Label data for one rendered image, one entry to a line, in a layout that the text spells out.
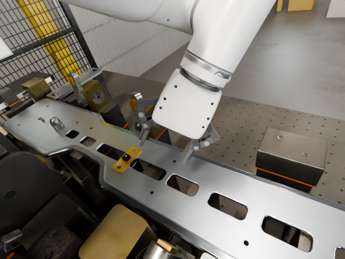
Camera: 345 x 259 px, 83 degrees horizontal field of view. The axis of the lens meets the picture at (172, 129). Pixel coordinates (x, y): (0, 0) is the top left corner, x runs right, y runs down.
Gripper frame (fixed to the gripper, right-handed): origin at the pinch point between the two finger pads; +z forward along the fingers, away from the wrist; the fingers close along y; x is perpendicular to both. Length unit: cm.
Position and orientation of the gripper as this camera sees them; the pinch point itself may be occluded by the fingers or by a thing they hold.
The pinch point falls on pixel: (164, 148)
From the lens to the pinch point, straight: 39.6
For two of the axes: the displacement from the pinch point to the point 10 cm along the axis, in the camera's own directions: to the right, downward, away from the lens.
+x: -0.6, 4.4, -8.9
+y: -9.1, -4.0, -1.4
